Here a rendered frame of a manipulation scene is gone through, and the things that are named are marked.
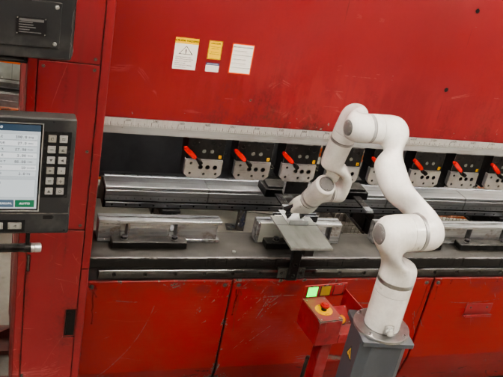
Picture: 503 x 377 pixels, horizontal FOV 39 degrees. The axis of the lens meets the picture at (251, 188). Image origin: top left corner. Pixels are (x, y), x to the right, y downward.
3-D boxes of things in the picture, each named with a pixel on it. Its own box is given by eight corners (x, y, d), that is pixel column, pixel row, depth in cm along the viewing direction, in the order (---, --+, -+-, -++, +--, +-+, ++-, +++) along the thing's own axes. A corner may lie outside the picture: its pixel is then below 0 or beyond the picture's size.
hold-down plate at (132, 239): (111, 248, 273) (111, 241, 271) (109, 241, 277) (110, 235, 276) (186, 249, 283) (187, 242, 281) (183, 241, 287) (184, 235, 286)
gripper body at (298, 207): (320, 191, 284) (309, 201, 294) (297, 190, 281) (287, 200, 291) (323, 208, 282) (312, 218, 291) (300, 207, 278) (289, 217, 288)
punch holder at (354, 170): (323, 182, 292) (332, 146, 285) (316, 173, 300) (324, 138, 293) (355, 184, 297) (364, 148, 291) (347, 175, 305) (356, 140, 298)
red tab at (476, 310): (464, 317, 337) (468, 305, 334) (462, 315, 338) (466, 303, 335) (490, 316, 342) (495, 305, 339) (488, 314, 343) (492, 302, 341)
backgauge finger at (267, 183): (275, 212, 302) (277, 203, 300) (257, 185, 324) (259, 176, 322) (300, 213, 306) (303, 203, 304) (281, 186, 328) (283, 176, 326)
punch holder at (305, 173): (278, 181, 286) (287, 143, 279) (272, 172, 293) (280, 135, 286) (312, 182, 291) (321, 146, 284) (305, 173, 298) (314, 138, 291)
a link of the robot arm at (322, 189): (322, 188, 283) (302, 186, 280) (337, 174, 271) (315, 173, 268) (325, 207, 279) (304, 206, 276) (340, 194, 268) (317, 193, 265)
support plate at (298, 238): (291, 250, 274) (291, 248, 273) (269, 218, 296) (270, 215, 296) (332, 250, 280) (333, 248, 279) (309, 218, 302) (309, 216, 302)
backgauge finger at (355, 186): (357, 215, 315) (360, 205, 313) (334, 188, 337) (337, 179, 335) (380, 215, 319) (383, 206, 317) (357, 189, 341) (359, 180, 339)
